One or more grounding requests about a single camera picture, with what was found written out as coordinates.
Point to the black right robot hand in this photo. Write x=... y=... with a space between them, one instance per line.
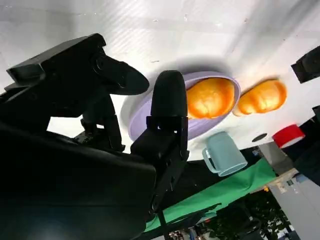
x=62 y=187

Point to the lilac plate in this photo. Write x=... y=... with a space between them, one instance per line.
x=200 y=125

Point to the pale green mug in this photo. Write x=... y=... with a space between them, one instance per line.
x=225 y=155

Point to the green cloth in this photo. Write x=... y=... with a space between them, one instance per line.
x=225 y=190

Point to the green plant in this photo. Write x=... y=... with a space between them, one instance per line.
x=250 y=217

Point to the red cylindrical object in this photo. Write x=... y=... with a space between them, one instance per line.
x=287 y=135

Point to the orange white toy bread roll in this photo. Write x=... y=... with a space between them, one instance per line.
x=210 y=100
x=262 y=97

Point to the black stand pole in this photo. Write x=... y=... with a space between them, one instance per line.
x=163 y=225

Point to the wooden desk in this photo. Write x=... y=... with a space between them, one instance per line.
x=283 y=181

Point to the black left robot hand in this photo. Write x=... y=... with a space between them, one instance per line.
x=308 y=65

